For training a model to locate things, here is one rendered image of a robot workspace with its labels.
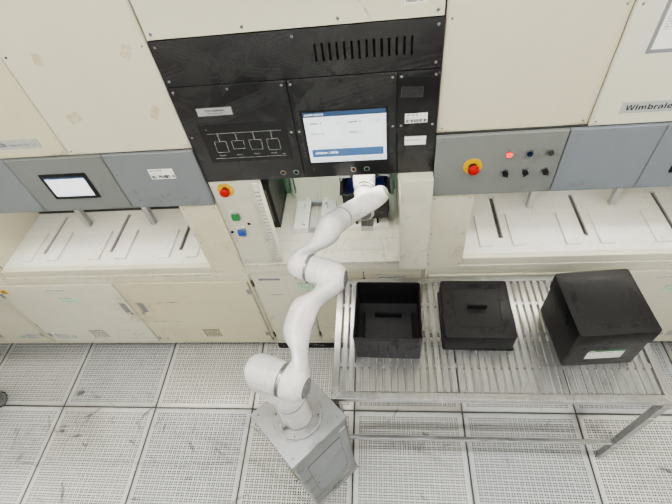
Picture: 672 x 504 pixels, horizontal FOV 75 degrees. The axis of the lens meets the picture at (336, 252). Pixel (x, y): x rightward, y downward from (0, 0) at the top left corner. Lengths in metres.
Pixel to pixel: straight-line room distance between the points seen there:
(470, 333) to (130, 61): 1.57
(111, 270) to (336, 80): 1.58
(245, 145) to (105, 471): 2.05
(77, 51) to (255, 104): 0.55
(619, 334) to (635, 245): 0.62
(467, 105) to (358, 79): 0.37
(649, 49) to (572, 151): 0.36
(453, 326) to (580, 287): 0.51
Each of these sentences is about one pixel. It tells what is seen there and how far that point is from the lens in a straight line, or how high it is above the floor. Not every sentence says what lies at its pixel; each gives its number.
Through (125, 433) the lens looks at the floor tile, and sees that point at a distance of 3.01.
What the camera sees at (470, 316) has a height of 0.86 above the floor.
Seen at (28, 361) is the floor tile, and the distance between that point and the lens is 3.66.
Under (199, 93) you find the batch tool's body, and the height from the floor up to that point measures 1.78.
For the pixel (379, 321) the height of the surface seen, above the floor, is 0.77.
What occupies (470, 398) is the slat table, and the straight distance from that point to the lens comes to 1.88.
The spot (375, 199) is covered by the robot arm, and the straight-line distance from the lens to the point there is 1.74.
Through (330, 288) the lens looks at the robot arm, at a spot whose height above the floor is 1.28.
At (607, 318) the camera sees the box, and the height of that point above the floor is 1.01.
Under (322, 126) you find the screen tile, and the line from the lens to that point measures 1.56.
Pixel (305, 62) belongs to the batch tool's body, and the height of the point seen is 1.85.
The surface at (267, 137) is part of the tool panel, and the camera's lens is 1.61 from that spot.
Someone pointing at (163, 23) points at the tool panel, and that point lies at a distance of 1.51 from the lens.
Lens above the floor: 2.49
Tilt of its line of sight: 50 degrees down
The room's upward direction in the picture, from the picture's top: 9 degrees counter-clockwise
